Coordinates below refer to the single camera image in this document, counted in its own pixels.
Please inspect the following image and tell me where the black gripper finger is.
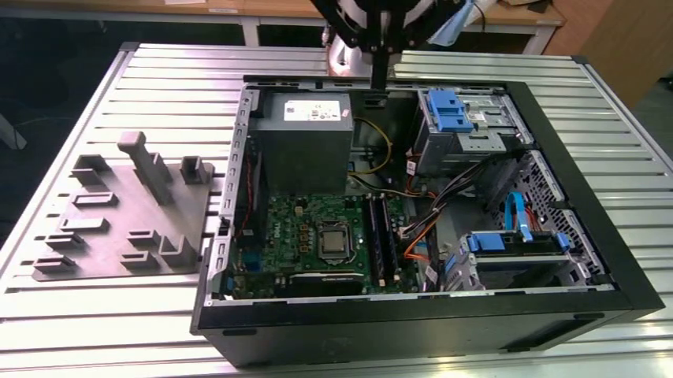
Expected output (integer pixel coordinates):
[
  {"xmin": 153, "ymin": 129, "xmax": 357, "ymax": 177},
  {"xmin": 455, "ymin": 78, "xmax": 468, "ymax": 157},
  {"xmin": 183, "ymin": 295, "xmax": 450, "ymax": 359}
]
[
  {"xmin": 309, "ymin": 0, "xmax": 380, "ymax": 90},
  {"xmin": 377, "ymin": 0, "xmax": 438, "ymax": 90}
]

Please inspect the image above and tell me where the blue RAM stick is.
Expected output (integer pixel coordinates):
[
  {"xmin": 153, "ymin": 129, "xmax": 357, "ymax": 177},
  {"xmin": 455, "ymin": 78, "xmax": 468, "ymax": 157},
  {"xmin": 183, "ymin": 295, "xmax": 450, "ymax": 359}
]
[{"xmin": 368, "ymin": 195, "xmax": 383, "ymax": 279}]

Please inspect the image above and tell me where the blue plastic drive latch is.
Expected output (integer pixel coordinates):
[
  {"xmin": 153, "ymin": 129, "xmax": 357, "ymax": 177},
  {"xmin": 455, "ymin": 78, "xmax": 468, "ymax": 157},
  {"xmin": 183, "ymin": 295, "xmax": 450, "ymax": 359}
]
[{"xmin": 428, "ymin": 89, "xmax": 474, "ymax": 133}]

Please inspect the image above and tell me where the silver metal drive cage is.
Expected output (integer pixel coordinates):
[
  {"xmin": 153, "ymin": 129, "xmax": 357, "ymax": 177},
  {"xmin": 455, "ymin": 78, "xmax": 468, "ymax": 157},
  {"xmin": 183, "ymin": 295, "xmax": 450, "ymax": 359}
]
[{"xmin": 414, "ymin": 88, "xmax": 535, "ymax": 178}]

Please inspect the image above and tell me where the grey power supply unit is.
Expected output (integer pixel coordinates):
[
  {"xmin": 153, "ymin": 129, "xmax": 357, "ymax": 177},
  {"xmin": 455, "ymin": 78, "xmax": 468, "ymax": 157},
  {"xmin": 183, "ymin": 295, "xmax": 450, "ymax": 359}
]
[{"xmin": 245, "ymin": 91, "xmax": 353, "ymax": 196}]

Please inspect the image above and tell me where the brown wooden cabinet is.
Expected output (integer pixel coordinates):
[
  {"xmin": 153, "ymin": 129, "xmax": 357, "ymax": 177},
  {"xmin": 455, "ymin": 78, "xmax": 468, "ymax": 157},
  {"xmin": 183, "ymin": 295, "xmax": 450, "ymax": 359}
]
[{"xmin": 543, "ymin": 0, "xmax": 673, "ymax": 115}]

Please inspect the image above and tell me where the wooden workbench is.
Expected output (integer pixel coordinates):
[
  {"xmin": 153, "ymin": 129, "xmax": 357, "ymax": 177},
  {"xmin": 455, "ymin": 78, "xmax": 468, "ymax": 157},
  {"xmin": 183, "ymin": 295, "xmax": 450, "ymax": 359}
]
[{"xmin": 0, "ymin": 0, "xmax": 566, "ymax": 56}]

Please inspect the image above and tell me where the CPU socket with metal cover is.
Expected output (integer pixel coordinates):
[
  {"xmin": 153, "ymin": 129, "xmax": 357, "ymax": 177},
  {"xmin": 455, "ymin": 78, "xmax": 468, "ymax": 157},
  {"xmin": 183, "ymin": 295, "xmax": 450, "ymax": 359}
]
[{"xmin": 313, "ymin": 220, "xmax": 353, "ymax": 264}]

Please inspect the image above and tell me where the silver CPU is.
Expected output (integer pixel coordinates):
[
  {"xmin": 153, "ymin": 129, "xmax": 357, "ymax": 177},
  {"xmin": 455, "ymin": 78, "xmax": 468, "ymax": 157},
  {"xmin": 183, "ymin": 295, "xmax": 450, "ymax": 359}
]
[{"xmin": 320, "ymin": 230, "xmax": 348, "ymax": 254}]

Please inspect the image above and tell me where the green motherboard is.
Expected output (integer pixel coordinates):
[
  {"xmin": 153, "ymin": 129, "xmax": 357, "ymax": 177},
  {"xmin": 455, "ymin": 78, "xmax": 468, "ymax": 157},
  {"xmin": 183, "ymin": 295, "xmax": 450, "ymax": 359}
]
[{"xmin": 225, "ymin": 191, "xmax": 438, "ymax": 296}]

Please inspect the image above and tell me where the hard disk in blue carrier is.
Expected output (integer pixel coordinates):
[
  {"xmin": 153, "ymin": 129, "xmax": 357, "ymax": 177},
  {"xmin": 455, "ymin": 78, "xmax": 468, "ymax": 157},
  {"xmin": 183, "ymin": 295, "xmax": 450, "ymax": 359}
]
[{"xmin": 462, "ymin": 230, "xmax": 571, "ymax": 259}]

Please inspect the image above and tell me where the grey parts rack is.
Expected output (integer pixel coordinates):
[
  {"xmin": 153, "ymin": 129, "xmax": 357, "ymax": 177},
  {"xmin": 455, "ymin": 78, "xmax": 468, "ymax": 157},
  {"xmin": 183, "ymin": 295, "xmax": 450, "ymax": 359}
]
[{"xmin": 30, "ymin": 132, "xmax": 216, "ymax": 283}]

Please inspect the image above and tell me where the grey metal disk bay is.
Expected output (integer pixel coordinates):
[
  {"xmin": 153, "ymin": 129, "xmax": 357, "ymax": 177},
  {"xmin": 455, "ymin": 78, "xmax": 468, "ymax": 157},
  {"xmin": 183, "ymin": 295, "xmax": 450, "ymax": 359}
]
[{"xmin": 440, "ymin": 232, "xmax": 595, "ymax": 295}]

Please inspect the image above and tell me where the black graphics card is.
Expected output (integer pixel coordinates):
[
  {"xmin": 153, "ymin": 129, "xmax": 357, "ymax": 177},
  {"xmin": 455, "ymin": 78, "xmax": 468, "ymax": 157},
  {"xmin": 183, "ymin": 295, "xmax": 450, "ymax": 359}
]
[{"xmin": 224, "ymin": 270, "xmax": 364, "ymax": 298}]

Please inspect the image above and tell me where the grey metal leg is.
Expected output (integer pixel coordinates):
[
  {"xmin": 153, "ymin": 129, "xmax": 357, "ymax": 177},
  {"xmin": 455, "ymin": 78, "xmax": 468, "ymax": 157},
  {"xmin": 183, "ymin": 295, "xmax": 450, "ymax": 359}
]
[{"xmin": 0, "ymin": 113, "xmax": 28, "ymax": 151}]

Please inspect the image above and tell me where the black PC case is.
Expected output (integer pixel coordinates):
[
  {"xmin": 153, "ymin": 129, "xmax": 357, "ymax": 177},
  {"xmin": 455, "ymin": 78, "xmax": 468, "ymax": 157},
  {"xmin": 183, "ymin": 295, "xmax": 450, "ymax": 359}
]
[{"xmin": 189, "ymin": 74, "xmax": 666, "ymax": 369}]

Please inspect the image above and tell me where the yellow wire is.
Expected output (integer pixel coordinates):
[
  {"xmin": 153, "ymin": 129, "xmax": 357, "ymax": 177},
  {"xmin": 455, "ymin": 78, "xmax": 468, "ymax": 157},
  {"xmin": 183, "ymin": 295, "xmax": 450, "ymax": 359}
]
[{"xmin": 352, "ymin": 117, "xmax": 395, "ymax": 177}]

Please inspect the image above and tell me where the black cable bundle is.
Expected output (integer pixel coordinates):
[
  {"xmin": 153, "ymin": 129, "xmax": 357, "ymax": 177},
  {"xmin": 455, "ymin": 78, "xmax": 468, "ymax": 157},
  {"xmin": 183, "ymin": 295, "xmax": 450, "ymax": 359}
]
[{"xmin": 396, "ymin": 151, "xmax": 527, "ymax": 239}]

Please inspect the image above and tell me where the red wire bundle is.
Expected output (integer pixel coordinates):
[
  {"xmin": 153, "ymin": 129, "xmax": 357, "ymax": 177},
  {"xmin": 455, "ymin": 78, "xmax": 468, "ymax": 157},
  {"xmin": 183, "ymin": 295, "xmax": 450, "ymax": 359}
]
[{"xmin": 527, "ymin": 206, "xmax": 551, "ymax": 234}]

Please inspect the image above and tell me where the blue data wire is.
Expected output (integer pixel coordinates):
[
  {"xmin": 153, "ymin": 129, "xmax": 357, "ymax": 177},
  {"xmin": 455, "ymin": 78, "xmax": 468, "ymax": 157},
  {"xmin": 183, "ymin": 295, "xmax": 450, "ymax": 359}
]
[{"xmin": 503, "ymin": 191, "xmax": 535, "ymax": 242}]

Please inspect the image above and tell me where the orange wire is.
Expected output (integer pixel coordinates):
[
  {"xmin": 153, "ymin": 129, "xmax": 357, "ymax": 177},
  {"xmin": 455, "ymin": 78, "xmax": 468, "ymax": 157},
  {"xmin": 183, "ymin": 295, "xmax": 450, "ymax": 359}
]
[{"xmin": 402, "ymin": 234, "xmax": 440, "ymax": 261}]

